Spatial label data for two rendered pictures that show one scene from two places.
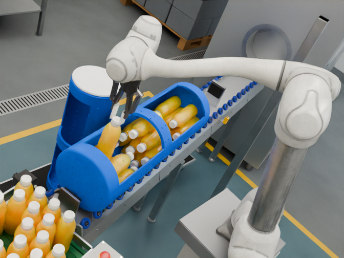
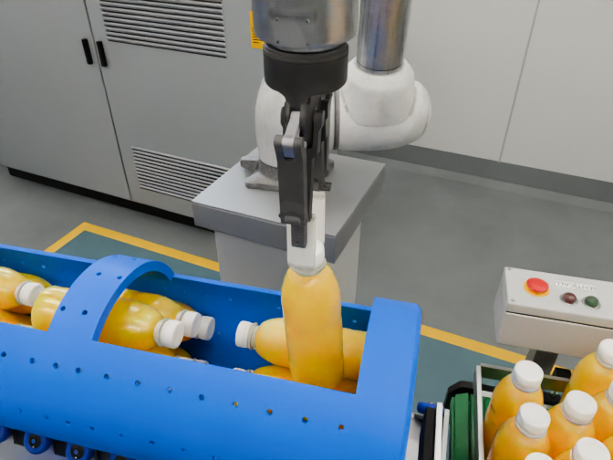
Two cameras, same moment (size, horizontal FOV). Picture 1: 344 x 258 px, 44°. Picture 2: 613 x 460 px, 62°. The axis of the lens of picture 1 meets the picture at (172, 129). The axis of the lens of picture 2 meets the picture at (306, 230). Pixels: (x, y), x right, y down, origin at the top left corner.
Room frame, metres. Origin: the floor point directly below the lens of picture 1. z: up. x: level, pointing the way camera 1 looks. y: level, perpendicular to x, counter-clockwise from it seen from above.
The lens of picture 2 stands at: (1.34, 0.67, 1.70)
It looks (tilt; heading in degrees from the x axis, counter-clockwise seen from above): 36 degrees down; 266
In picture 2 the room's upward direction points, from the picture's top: straight up
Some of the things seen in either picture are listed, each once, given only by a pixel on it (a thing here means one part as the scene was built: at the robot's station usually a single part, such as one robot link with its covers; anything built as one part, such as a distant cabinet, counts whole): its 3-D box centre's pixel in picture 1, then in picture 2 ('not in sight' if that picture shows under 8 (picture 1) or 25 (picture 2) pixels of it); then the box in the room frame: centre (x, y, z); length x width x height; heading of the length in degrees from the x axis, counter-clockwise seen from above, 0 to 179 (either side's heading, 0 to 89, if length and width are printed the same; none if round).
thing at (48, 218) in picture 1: (48, 219); (578, 408); (0.94, 0.27, 1.10); 0.04 x 0.04 x 0.02
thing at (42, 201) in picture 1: (36, 209); not in sight; (1.04, 0.35, 1.00); 0.07 x 0.07 x 0.19
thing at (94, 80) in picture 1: (97, 80); not in sight; (1.96, 0.49, 1.03); 0.28 x 0.28 x 0.01
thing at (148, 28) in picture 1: (143, 40); not in sight; (1.30, 0.21, 1.71); 0.13 x 0.11 x 0.16; 177
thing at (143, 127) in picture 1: (146, 125); (105, 320); (1.60, 0.12, 1.16); 0.19 x 0.07 x 0.07; 162
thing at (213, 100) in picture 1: (214, 93); not in sight; (2.40, -0.15, 1.00); 0.10 x 0.04 x 0.15; 72
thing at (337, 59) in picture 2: (129, 81); (306, 90); (1.31, 0.21, 1.53); 0.08 x 0.07 x 0.09; 72
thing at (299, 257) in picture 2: (114, 110); (301, 241); (1.32, 0.23, 1.38); 0.03 x 0.01 x 0.07; 162
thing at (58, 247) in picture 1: (58, 251); (611, 354); (0.85, 0.18, 1.10); 0.04 x 0.04 x 0.02
